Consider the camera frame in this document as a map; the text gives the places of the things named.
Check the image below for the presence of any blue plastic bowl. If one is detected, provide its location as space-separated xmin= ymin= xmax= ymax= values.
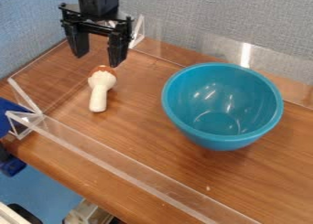
xmin=162 ymin=63 xmax=283 ymax=151

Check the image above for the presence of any clear box under table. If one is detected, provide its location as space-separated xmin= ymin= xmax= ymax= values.
xmin=63 ymin=199 xmax=120 ymax=224

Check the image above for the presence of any clear acrylic barrier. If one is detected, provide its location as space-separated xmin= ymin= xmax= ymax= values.
xmin=6 ymin=111 xmax=262 ymax=224
xmin=135 ymin=16 xmax=313 ymax=110
xmin=6 ymin=15 xmax=107 ymax=114

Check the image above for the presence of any clear acrylic corner bracket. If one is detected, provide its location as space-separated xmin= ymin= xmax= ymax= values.
xmin=129 ymin=15 xmax=144 ymax=48

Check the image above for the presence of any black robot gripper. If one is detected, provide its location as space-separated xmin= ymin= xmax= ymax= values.
xmin=59 ymin=0 xmax=133 ymax=68

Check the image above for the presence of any clear acrylic left barrier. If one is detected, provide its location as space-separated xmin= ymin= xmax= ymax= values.
xmin=6 ymin=15 xmax=107 ymax=114

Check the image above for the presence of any blue clamp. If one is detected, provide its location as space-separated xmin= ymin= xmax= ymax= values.
xmin=0 ymin=97 xmax=28 ymax=177

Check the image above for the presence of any clear acrylic back barrier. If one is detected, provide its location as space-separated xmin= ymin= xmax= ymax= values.
xmin=135 ymin=16 xmax=313 ymax=110

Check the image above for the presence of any black white object bottom left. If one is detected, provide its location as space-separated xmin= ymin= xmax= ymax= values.
xmin=0 ymin=202 xmax=42 ymax=224

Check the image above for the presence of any white brown plush mushroom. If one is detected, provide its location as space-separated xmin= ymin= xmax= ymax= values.
xmin=88 ymin=65 xmax=117 ymax=112

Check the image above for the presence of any clear acrylic front barrier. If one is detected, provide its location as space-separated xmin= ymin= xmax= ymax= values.
xmin=6 ymin=111 xmax=262 ymax=224

